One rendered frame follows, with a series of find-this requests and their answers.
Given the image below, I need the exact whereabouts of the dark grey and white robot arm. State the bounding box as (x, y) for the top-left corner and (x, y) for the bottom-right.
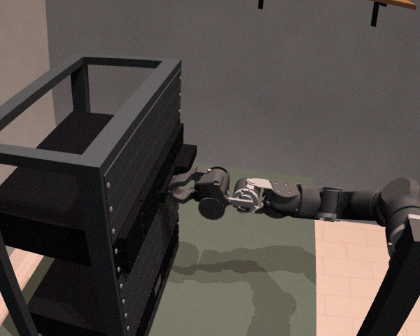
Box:
(232, 177), (420, 266)

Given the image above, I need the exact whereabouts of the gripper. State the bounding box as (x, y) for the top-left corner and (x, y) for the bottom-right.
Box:
(167, 166), (253, 220)

